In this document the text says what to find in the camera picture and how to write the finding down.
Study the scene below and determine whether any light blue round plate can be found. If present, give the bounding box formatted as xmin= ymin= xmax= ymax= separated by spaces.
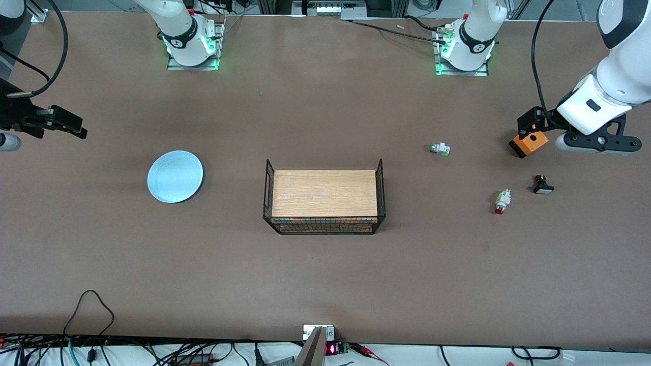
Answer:
xmin=147 ymin=150 xmax=204 ymax=204

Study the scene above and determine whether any metal base plate left arm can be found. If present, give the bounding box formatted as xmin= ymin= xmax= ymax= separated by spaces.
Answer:
xmin=435 ymin=24 xmax=490 ymax=77

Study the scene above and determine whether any metal base plate right arm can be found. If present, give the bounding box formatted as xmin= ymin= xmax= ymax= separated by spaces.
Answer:
xmin=167 ymin=21 xmax=225 ymax=71

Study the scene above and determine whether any black rectangular push button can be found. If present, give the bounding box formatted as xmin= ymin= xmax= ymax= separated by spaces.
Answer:
xmin=532 ymin=174 xmax=555 ymax=195

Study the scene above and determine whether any red black probe lead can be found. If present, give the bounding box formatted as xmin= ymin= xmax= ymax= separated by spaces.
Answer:
xmin=351 ymin=343 xmax=390 ymax=366

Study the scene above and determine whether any grey metal beam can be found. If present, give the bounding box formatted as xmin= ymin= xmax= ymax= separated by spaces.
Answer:
xmin=292 ymin=327 xmax=327 ymax=366

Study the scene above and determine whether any orange button enclosure box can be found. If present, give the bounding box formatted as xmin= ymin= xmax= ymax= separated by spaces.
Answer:
xmin=509 ymin=131 xmax=550 ymax=159

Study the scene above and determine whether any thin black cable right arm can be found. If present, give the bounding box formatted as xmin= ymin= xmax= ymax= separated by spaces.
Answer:
xmin=0 ymin=47 xmax=51 ymax=84

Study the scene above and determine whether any thick black cable right arm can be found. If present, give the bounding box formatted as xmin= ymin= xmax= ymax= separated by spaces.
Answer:
xmin=0 ymin=0 xmax=69 ymax=98

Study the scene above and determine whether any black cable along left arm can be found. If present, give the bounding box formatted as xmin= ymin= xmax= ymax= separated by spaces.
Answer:
xmin=531 ymin=0 xmax=557 ymax=115

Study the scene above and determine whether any black cable on table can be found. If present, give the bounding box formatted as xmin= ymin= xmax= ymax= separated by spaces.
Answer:
xmin=351 ymin=19 xmax=448 ymax=44

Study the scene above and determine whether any black looped cable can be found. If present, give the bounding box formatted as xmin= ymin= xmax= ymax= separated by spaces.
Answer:
xmin=63 ymin=290 xmax=115 ymax=339

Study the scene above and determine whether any black wire rack wooden top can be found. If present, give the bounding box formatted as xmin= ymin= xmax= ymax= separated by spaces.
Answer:
xmin=262 ymin=159 xmax=386 ymax=235

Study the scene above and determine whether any black flat loop cable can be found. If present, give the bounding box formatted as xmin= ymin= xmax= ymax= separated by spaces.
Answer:
xmin=511 ymin=346 xmax=563 ymax=360

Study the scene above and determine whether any aluminium frame structure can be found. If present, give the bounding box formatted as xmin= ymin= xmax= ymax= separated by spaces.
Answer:
xmin=257 ymin=0 xmax=410 ymax=20

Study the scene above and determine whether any silver metal bracket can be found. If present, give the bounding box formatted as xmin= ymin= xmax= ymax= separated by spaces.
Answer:
xmin=303 ymin=324 xmax=336 ymax=342

